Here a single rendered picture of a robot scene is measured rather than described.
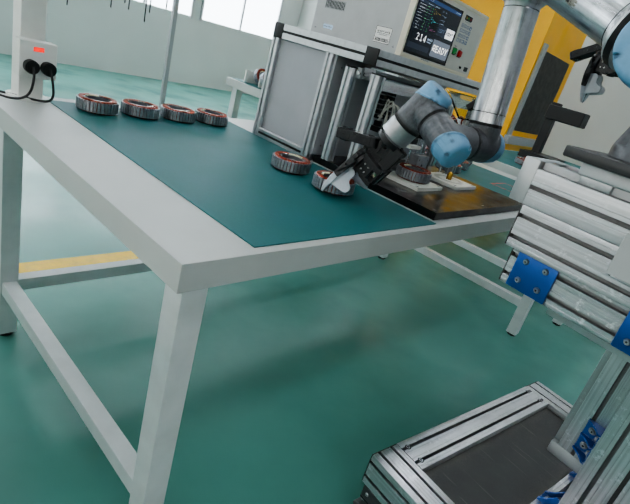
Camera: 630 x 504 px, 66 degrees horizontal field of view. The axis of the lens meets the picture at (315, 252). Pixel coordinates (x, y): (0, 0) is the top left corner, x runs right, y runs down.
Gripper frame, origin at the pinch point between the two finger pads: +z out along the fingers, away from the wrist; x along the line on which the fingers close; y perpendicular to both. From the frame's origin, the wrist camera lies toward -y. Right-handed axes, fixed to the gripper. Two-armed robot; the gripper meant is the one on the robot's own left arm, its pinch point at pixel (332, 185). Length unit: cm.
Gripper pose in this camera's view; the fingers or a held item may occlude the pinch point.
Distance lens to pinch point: 128.4
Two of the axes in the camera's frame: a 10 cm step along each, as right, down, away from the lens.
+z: -6.3, 5.8, 5.2
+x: 5.1, -2.0, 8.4
